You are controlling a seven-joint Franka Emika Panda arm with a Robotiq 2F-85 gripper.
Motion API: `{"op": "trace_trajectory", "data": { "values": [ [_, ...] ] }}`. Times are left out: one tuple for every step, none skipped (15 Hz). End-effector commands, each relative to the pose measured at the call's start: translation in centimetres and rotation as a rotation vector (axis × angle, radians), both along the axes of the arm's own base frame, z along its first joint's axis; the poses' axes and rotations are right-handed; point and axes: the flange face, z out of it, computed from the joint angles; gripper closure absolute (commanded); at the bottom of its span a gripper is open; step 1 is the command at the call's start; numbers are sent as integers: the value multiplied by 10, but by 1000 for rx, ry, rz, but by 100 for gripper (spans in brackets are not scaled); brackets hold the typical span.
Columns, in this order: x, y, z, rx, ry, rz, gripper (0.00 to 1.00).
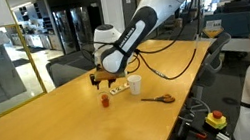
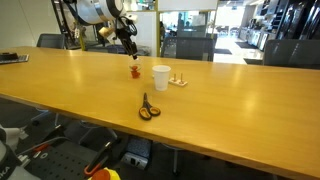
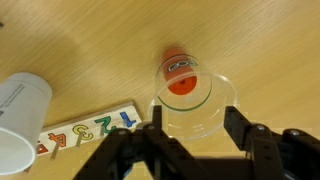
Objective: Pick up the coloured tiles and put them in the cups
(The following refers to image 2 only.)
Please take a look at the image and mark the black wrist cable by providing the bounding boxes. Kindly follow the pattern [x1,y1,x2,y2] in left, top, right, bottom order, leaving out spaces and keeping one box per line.
[117,15,138,37]

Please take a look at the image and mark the yellow red emergency stop button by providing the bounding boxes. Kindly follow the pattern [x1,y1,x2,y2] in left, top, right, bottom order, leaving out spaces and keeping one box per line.
[88,167,122,180]

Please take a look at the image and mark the black and silver keyboard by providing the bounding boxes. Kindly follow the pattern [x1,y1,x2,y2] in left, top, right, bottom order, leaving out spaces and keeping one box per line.
[0,52,30,65]

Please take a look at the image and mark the grey chair base with wheels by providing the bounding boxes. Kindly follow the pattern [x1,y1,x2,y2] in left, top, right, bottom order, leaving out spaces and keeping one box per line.
[30,107,61,127]

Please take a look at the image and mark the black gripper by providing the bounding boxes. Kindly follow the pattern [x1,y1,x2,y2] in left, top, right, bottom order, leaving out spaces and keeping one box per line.
[115,26,139,61]

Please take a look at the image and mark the black cable with grey sleeve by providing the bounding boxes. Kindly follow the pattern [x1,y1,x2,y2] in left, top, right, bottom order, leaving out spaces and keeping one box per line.
[64,0,83,43]

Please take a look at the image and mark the clear plastic cup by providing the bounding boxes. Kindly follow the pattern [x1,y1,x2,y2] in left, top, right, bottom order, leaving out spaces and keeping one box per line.
[128,56,144,80]

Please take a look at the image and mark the black display refrigerator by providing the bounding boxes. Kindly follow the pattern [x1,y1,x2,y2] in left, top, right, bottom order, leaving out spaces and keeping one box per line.
[299,0,320,41]
[278,0,301,40]

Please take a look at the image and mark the black perforated box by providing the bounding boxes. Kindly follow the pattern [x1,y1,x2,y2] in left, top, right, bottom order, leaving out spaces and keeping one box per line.
[125,134,154,158]

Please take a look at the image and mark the black tool with orange handle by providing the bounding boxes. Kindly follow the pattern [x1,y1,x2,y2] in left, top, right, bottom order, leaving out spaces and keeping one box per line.
[83,141,114,178]

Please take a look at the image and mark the white paper sign on glass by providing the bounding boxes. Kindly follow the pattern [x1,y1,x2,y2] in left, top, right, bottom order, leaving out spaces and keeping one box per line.
[191,13,207,28]

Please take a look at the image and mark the white paper cup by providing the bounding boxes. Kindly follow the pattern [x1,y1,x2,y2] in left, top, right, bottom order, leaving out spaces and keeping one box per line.
[152,64,172,92]

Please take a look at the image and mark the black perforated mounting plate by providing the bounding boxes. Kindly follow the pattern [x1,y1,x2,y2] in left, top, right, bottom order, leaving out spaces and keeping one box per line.
[18,138,114,180]

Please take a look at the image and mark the grey office chair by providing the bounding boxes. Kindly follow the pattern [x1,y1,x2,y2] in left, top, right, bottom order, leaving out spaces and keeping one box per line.
[35,33,66,50]
[262,39,320,70]

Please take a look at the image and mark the grey power box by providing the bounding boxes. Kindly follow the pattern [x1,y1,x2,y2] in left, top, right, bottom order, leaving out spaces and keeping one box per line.
[120,151,150,170]

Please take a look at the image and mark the glass partition with yellow frame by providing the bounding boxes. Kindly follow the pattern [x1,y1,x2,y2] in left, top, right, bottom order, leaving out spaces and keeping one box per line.
[155,0,220,64]

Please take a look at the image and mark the orange and black scissors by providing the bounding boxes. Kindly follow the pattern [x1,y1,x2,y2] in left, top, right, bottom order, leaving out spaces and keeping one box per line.
[138,92,162,121]

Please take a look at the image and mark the white wooden peg base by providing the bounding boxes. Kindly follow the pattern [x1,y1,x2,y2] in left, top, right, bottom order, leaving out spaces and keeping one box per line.
[168,72,189,88]

